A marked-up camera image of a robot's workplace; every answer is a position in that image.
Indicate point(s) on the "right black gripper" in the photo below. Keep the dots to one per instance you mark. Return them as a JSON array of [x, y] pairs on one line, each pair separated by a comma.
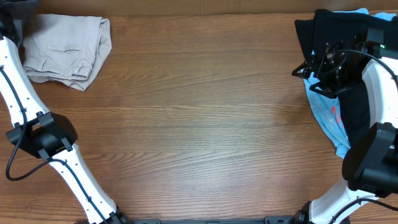
[[330, 90]]

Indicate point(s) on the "grey shorts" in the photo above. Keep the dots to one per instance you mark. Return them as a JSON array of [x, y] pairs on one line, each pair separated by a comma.
[[14, 15]]

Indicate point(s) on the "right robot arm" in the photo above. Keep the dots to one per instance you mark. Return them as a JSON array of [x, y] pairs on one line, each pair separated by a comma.
[[369, 170]]

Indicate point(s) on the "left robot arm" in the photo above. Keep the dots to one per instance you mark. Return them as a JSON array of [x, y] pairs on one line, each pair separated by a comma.
[[48, 136]]

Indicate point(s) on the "light blue t-shirt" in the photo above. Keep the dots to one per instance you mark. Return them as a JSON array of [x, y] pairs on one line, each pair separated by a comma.
[[346, 118]]

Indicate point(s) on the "black t-shirt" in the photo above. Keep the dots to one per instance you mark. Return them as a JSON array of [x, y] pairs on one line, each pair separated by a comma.
[[374, 42]]

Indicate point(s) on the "folded beige shorts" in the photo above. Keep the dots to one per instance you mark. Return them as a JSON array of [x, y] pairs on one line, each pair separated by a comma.
[[66, 49]]

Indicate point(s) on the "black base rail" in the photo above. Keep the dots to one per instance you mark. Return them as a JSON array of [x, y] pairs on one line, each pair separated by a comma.
[[266, 220]]

